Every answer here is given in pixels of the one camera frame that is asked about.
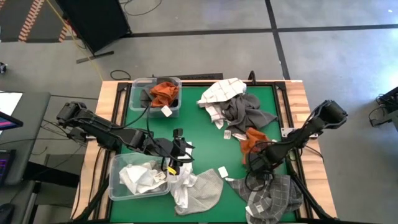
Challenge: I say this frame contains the clear plastic bin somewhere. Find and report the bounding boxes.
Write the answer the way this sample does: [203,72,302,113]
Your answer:
[108,152,172,202]
[129,77,183,119]

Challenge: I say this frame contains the grey desk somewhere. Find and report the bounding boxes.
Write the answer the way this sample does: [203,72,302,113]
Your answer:
[0,91,52,187]

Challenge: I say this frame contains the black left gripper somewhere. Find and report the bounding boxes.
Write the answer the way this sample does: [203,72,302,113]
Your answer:
[145,128,196,175]

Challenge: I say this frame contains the black equipment with cables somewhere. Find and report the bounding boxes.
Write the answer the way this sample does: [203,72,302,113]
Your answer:
[368,86,398,131]

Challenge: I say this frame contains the black power strip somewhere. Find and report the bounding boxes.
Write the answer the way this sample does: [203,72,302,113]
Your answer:
[169,73,224,81]

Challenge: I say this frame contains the dark floor mat orange stripes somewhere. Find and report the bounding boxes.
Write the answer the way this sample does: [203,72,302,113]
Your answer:
[0,0,73,43]

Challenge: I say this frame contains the dark grey terry towel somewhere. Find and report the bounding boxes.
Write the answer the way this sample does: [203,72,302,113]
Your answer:
[219,93,280,136]

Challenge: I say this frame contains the light grey towel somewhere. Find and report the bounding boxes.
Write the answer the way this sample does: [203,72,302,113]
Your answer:
[144,160,162,172]

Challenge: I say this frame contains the black floor cable loop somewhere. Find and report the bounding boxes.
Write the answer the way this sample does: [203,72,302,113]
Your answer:
[109,69,132,82]

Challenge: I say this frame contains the black partition panel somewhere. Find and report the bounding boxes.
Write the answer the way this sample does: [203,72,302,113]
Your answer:
[55,0,132,65]

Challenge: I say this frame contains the white plain towel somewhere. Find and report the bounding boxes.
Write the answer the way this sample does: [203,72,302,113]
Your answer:
[167,161,199,210]
[119,161,170,196]

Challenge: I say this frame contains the silver metal bracket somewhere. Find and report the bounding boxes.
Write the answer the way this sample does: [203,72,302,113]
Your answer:
[280,126,295,138]

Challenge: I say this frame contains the white flat panel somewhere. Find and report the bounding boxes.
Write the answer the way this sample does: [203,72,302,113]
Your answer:
[0,91,24,116]

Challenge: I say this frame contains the grey and cream garment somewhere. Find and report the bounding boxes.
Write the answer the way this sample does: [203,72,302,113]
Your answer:
[197,77,248,130]

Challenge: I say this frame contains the light waffle weave towel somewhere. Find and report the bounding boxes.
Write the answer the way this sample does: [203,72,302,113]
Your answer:
[174,166,229,217]

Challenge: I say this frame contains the black table frame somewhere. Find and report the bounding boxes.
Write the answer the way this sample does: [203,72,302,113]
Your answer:
[104,80,312,224]

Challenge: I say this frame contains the dark grey ribbed towel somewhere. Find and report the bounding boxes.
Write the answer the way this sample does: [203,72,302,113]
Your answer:
[139,88,158,109]

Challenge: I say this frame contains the yellow floor cable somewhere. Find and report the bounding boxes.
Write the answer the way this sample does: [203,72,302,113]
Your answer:
[45,0,105,82]

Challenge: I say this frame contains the orange towel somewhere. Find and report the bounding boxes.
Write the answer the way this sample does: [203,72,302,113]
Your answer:
[149,81,180,108]
[239,126,271,165]

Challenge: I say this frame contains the monitor with pink screen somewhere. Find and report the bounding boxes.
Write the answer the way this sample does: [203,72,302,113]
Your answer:
[0,110,24,131]

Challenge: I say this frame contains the grey towel white plaid lines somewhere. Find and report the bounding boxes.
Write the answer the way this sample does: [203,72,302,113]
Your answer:
[228,173,305,224]

